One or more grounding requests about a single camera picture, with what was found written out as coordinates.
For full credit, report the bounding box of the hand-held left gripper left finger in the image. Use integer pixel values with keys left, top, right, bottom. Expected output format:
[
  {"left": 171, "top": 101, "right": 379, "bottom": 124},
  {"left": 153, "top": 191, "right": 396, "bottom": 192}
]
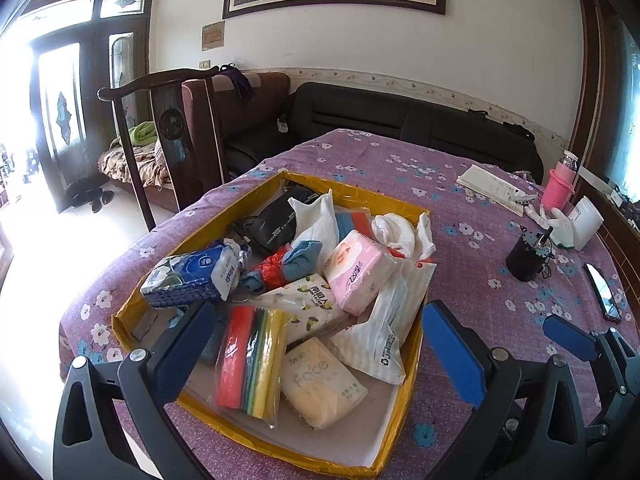
[{"left": 51, "top": 301, "right": 217, "bottom": 480}]

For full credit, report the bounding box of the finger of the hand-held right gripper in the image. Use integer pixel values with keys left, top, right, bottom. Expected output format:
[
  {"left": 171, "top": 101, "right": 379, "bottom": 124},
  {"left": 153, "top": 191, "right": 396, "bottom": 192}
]
[{"left": 542, "top": 313, "right": 622, "bottom": 362}]

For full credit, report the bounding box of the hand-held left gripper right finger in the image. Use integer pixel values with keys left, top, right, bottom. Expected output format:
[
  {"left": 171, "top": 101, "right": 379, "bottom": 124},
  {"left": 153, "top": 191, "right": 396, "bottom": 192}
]
[{"left": 422, "top": 299, "right": 592, "bottom": 480}]

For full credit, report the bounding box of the striped white bag red label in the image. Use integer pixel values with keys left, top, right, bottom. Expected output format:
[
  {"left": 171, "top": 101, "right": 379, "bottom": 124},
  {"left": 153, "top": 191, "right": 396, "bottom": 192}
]
[{"left": 327, "top": 257, "right": 437, "bottom": 386}]

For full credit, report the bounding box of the yellow cardboard box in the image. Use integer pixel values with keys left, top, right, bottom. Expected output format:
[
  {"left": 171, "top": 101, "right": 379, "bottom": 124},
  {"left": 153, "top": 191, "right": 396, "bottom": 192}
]
[{"left": 111, "top": 170, "right": 432, "bottom": 478}]

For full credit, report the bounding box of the black phone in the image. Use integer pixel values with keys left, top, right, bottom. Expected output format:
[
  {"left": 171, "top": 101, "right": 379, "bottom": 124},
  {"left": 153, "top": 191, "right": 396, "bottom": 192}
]
[{"left": 584, "top": 262, "right": 623, "bottom": 323}]

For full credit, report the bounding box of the blue tissue pack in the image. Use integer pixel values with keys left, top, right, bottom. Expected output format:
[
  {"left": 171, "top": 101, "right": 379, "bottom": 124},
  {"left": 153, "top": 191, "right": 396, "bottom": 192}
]
[{"left": 140, "top": 240, "right": 243, "bottom": 308}]

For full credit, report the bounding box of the red green yellow sponge pack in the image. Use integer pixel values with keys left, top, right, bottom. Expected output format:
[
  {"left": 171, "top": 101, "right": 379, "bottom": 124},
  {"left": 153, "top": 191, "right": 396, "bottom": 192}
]
[{"left": 215, "top": 305, "right": 291, "bottom": 421}]

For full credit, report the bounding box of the black cup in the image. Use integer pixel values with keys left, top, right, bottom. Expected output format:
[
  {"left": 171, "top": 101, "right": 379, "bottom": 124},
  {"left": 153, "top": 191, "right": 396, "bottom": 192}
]
[{"left": 505, "top": 227, "right": 556, "bottom": 283}]

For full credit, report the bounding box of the red plastic bag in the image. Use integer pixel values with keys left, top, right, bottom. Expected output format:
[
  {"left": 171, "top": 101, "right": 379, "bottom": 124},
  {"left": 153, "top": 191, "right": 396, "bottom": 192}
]
[{"left": 247, "top": 246, "right": 293, "bottom": 291}]

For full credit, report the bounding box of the white glove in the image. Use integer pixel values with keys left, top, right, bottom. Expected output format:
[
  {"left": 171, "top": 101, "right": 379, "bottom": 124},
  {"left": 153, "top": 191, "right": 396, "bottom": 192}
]
[{"left": 525, "top": 202, "right": 576, "bottom": 250}]

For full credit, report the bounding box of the white plastic cup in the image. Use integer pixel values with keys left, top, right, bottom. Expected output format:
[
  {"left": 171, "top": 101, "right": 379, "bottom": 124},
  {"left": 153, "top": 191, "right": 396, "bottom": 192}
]
[{"left": 567, "top": 195, "right": 608, "bottom": 252}]

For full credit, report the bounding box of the lemon print tissue pack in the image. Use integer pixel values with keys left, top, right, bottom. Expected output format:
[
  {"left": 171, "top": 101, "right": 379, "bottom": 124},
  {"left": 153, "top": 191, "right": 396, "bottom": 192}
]
[{"left": 250, "top": 275, "right": 351, "bottom": 346}]

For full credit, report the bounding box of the pink tissue pack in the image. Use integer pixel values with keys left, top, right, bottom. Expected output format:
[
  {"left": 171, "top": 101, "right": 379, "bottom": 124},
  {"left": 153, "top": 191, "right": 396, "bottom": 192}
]
[{"left": 322, "top": 230, "right": 398, "bottom": 316}]

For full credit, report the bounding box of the white towel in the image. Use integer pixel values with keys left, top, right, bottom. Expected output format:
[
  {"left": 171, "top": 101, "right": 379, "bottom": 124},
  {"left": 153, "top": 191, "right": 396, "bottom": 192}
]
[{"left": 371, "top": 211, "right": 437, "bottom": 262}]

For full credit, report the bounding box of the cream tissue pack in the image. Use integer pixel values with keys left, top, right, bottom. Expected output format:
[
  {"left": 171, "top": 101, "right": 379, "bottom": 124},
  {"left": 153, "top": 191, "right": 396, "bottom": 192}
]
[{"left": 280, "top": 336, "right": 368, "bottom": 431}]

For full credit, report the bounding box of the blue cloth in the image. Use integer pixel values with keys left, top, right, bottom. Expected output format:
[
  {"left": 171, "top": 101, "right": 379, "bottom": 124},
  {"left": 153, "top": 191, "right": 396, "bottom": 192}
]
[{"left": 240, "top": 240, "right": 323, "bottom": 293}]

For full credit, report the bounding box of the black wipes packet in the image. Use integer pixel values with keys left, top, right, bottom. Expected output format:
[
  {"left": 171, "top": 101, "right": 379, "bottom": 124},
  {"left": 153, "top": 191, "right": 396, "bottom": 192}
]
[{"left": 247, "top": 185, "right": 321, "bottom": 256}]

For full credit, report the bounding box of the pink water bottle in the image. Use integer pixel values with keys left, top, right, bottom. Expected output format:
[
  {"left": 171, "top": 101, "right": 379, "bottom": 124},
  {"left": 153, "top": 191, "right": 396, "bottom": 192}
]
[{"left": 540, "top": 149, "right": 581, "bottom": 211}]

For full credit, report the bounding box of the white paper sheet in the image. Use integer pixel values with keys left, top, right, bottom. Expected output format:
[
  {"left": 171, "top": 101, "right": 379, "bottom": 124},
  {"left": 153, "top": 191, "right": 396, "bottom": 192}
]
[{"left": 456, "top": 164, "right": 536, "bottom": 218}]

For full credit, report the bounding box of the blue red orange sponge pack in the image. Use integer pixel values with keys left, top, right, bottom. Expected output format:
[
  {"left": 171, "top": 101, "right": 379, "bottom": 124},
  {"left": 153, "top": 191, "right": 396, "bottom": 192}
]
[{"left": 334, "top": 211, "right": 376, "bottom": 241}]

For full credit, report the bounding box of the white plastic bag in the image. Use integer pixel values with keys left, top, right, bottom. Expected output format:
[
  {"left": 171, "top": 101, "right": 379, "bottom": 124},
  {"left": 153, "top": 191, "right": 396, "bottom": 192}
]
[{"left": 289, "top": 189, "right": 341, "bottom": 271}]

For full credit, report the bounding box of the brown floral bedding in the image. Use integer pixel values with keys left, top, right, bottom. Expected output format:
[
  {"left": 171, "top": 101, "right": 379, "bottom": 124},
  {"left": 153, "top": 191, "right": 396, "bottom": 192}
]
[{"left": 97, "top": 135, "right": 176, "bottom": 193}]

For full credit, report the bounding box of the purple floral tablecloth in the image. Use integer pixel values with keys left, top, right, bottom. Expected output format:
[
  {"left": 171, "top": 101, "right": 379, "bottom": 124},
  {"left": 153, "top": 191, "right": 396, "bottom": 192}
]
[{"left": 59, "top": 127, "right": 633, "bottom": 480}]

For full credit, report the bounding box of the green blanket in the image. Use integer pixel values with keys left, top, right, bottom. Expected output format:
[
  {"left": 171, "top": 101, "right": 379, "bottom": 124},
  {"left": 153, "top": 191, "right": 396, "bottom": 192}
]
[{"left": 127, "top": 121, "right": 158, "bottom": 147}]

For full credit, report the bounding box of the black bag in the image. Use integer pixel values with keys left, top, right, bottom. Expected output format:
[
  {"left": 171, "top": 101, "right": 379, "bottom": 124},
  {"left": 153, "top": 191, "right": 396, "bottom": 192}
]
[{"left": 467, "top": 107, "right": 536, "bottom": 141}]

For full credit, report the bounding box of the dark wooden chair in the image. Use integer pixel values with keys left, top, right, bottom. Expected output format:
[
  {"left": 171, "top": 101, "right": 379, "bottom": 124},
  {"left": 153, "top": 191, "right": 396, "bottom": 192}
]
[{"left": 96, "top": 66, "right": 231, "bottom": 231}]

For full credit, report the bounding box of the window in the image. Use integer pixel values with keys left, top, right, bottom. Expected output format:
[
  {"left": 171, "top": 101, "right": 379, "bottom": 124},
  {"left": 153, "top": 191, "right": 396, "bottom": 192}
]
[{"left": 605, "top": 0, "right": 640, "bottom": 201}]

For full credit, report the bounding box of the dark wooden glass door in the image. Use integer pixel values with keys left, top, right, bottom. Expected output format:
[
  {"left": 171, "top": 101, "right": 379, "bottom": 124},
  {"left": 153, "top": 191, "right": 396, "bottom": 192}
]
[{"left": 0, "top": 0, "right": 157, "bottom": 216}]

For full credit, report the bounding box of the brown armchair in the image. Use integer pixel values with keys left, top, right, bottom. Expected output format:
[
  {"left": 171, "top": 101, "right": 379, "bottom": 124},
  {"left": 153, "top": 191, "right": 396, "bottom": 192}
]
[{"left": 181, "top": 71, "right": 292, "bottom": 201}]

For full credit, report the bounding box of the purple cloth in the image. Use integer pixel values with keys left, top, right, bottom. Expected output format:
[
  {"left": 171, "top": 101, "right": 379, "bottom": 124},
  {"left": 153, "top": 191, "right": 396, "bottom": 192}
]
[{"left": 219, "top": 64, "right": 256, "bottom": 106}]

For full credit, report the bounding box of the black sofa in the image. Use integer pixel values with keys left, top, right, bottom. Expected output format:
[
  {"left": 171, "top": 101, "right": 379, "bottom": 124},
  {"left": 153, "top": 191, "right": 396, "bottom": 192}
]
[{"left": 225, "top": 81, "right": 545, "bottom": 186}]

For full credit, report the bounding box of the small framed picture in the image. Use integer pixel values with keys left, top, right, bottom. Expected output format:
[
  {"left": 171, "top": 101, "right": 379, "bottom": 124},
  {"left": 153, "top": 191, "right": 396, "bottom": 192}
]
[{"left": 201, "top": 20, "right": 227, "bottom": 52}]

